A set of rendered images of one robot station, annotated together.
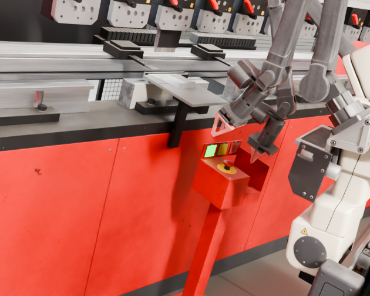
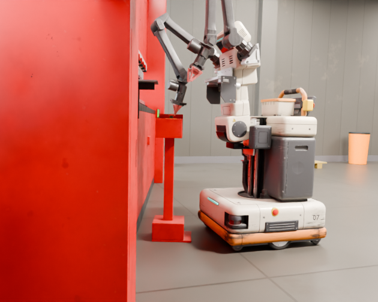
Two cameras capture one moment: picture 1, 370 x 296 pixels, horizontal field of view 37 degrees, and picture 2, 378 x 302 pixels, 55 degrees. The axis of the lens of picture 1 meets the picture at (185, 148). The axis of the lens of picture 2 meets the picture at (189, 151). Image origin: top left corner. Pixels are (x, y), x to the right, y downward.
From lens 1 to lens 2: 155 cm
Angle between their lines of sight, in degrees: 46
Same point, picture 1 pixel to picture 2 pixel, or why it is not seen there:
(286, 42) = (213, 23)
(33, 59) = not seen: hidden behind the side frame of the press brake
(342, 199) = (240, 99)
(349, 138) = (252, 57)
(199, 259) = (168, 181)
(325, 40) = (230, 18)
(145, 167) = not seen: hidden behind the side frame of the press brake
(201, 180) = (162, 129)
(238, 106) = (200, 60)
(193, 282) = (169, 198)
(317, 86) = (236, 37)
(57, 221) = not seen: hidden behind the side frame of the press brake
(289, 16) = (211, 11)
